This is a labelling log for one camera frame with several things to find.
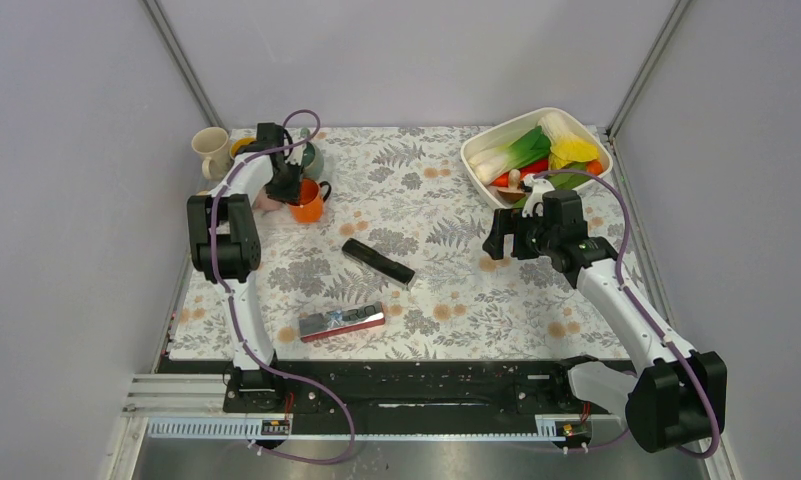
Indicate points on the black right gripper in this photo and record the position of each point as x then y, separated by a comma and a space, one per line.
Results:
509, 221

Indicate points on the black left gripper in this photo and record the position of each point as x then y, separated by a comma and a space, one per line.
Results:
291, 193

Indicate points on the light pink mug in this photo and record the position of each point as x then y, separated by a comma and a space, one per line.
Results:
263, 202

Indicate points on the large orange mug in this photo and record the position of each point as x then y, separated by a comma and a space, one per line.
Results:
312, 198

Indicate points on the green ceramic mug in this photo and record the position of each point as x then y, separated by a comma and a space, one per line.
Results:
313, 161

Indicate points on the cream ceramic mug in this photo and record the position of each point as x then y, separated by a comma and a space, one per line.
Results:
213, 145

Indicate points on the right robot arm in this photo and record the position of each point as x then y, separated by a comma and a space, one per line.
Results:
676, 396

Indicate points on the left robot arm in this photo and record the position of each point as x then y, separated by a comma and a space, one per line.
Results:
225, 247

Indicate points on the wooden toy mushroom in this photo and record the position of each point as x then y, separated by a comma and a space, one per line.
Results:
509, 186

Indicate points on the orange toy carrot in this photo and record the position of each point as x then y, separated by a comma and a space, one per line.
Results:
594, 167

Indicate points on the white plastic basin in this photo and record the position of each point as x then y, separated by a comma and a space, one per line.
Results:
509, 131

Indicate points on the yellow toy cabbage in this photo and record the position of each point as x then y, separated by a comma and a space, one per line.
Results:
566, 147

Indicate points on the black rectangular box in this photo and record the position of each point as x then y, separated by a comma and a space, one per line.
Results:
371, 259

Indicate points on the floral tablecloth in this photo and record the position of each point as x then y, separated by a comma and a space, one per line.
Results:
405, 193

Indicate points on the silver red stapler box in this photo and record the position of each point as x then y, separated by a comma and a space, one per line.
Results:
341, 321

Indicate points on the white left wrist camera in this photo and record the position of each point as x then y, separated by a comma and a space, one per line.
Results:
297, 156

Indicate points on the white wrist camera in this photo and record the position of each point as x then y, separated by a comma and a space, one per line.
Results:
536, 186
297, 156

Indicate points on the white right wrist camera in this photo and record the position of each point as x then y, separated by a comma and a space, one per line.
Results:
536, 186

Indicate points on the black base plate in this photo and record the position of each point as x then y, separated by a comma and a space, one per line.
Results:
406, 397

